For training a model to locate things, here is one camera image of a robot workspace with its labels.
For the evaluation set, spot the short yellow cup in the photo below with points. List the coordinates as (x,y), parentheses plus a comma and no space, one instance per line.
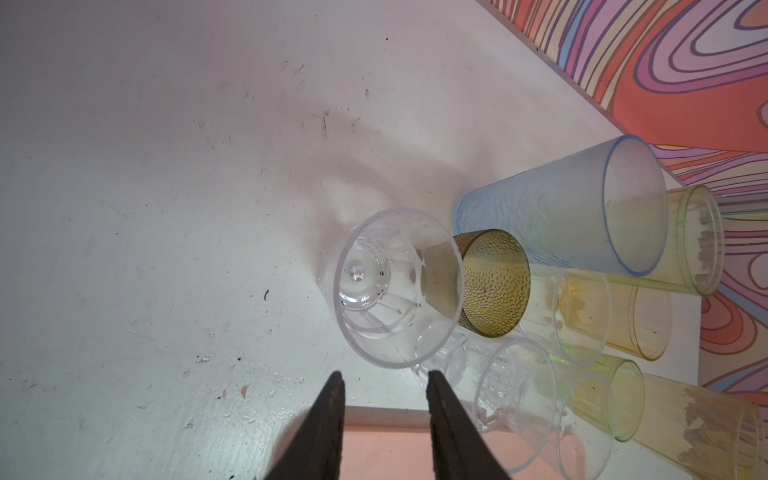
(641,322)

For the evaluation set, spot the brown dimpled cup rear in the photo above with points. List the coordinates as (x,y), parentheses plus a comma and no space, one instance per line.
(482,278)

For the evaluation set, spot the pink plastic tray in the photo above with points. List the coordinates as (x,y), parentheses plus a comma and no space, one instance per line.
(387,443)

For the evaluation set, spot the tall pale blue cup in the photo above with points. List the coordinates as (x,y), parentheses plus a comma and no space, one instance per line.
(602,209)

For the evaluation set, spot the clear faceted cup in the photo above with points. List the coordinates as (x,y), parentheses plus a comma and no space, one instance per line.
(565,441)
(506,386)

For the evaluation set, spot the tall light green cup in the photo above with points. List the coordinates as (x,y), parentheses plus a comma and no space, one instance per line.
(693,259)

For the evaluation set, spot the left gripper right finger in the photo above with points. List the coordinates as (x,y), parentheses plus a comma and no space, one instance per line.
(458,451)

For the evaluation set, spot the tall amber yellow cup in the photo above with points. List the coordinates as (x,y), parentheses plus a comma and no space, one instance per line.
(706,434)

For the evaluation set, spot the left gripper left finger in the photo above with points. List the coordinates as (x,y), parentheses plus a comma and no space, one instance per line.
(315,451)

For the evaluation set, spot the short bright green cup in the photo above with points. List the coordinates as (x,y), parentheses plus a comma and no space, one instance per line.
(615,400)

